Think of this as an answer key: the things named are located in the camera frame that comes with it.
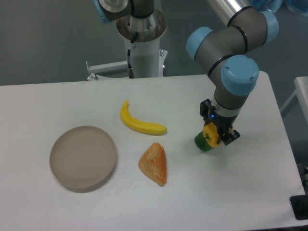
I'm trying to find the black cable on pedestal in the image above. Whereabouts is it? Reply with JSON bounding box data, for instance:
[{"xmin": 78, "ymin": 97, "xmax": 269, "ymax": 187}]
[{"xmin": 127, "ymin": 32, "xmax": 139, "ymax": 79}]

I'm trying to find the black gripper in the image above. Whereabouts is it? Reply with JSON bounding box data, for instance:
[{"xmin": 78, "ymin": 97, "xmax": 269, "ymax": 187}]
[{"xmin": 200, "ymin": 99, "xmax": 240, "ymax": 145}]

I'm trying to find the yellow pepper with green stem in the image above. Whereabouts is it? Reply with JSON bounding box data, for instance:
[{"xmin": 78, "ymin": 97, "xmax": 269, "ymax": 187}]
[{"xmin": 194, "ymin": 122, "xmax": 223, "ymax": 152}]

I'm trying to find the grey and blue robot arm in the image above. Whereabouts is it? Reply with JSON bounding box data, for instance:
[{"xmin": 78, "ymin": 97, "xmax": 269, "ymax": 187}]
[{"xmin": 94, "ymin": 0, "xmax": 279, "ymax": 151}]

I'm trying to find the yellow toy banana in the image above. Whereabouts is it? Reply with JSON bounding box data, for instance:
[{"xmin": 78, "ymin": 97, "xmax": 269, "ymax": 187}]
[{"xmin": 120, "ymin": 100, "xmax": 167, "ymax": 135}]

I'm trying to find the white side table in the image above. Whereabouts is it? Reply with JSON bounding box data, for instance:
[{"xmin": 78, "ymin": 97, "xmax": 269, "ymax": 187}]
[{"xmin": 280, "ymin": 76, "xmax": 308, "ymax": 116}]

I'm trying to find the orange toy bread slice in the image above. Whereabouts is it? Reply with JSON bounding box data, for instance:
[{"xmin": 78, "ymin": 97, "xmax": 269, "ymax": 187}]
[{"xmin": 138, "ymin": 142, "xmax": 167, "ymax": 187}]

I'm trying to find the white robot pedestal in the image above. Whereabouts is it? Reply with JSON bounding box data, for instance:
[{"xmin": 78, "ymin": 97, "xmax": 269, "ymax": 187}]
[{"xmin": 87, "ymin": 8, "xmax": 168, "ymax": 81}]

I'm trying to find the beige round plate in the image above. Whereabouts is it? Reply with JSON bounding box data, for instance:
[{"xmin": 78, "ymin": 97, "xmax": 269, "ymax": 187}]
[{"xmin": 49, "ymin": 126, "xmax": 117, "ymax": 193}]

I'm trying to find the black device at table edge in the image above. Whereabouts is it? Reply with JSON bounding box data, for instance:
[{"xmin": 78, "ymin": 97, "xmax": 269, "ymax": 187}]
[{"xmin": 290, "ymin": 195, "xmax": 308, "ymax": 220}]

